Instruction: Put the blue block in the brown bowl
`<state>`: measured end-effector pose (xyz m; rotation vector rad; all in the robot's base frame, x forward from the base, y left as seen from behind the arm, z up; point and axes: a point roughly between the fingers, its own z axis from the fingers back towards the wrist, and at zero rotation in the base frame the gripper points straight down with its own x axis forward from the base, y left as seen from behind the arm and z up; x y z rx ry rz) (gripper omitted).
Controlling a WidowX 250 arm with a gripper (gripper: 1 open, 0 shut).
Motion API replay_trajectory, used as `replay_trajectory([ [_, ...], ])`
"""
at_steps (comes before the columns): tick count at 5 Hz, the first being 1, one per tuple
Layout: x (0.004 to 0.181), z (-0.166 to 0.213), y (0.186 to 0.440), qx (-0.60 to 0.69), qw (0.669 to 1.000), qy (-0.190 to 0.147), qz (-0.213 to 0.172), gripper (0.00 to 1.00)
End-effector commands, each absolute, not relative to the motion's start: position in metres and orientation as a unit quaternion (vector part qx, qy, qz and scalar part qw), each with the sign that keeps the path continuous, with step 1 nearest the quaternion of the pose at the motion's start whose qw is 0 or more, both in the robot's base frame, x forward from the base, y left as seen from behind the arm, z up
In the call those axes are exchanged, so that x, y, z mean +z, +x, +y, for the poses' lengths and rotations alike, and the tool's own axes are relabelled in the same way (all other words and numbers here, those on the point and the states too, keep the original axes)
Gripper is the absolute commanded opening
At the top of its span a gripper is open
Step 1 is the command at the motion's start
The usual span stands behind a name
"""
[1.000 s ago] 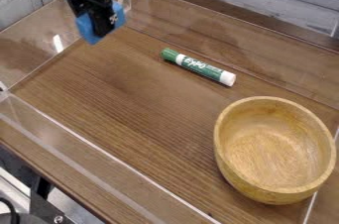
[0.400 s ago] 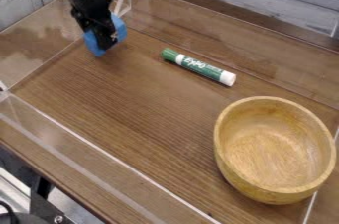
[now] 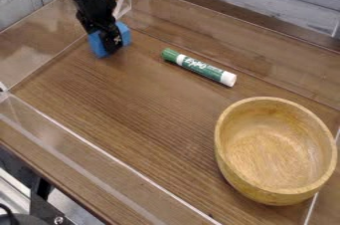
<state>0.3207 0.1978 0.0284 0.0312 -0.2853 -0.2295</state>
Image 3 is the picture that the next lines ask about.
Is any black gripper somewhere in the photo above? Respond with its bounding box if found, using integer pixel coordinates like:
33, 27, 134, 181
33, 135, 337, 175
72, 0, 122, 55

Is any blue rectangular block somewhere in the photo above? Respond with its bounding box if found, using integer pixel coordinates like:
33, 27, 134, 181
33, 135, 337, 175
88, 22, 132, 58

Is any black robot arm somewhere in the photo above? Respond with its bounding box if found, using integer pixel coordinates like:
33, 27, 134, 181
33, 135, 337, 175
72, 0, 130, 58

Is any brown wooden bowl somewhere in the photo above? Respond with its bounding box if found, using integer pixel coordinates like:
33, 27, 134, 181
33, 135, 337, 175
213, 97, 337, 206

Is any green Expo marker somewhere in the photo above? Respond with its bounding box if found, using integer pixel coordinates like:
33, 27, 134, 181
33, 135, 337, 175
162, 48, 236, 88

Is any clear acrylic corner bracket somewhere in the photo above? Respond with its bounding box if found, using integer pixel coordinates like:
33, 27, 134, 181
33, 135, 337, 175
113, 0, 132, 20

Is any black cable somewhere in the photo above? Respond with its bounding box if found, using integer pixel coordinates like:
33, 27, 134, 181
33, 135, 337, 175
0, 202, 18, 225

